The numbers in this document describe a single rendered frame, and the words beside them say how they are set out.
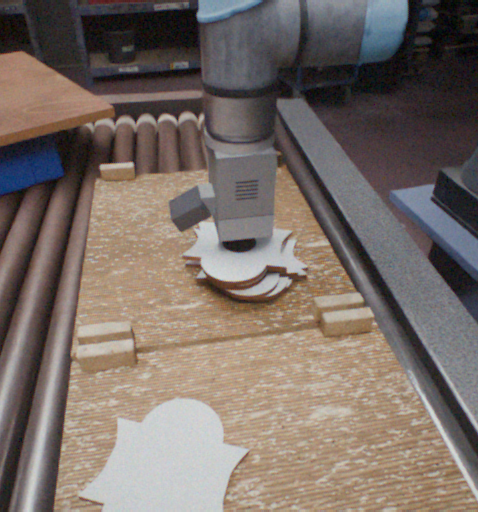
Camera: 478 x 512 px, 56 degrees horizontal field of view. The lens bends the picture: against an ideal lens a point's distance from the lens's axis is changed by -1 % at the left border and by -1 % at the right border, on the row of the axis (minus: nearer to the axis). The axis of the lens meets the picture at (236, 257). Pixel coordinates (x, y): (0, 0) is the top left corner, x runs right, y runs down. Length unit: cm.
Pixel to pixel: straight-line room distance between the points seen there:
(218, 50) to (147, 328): 31
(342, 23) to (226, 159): 16
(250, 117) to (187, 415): 29
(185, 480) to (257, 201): 28
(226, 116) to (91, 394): 31
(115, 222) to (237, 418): 39
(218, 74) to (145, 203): 36
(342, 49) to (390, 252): 34
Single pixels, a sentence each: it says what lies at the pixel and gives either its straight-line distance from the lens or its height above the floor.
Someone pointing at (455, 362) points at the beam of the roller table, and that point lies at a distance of 58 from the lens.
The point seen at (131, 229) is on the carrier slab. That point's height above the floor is 94.
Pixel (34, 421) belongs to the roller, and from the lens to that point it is 52.
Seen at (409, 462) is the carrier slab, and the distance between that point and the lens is 47.
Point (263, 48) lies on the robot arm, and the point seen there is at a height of 123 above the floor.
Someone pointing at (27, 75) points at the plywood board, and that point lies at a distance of 112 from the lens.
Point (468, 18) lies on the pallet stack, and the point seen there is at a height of 43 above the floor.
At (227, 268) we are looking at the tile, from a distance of 53.
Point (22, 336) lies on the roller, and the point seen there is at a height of 92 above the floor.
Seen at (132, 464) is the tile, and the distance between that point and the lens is 44.
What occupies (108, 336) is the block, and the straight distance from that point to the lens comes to 52.
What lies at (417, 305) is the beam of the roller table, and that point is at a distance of 64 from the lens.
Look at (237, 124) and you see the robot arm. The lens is 46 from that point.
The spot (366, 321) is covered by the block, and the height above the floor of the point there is 96.
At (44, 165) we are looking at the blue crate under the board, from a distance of 90.
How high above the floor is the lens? 133
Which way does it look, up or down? 38 degrees down
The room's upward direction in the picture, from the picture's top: straight up
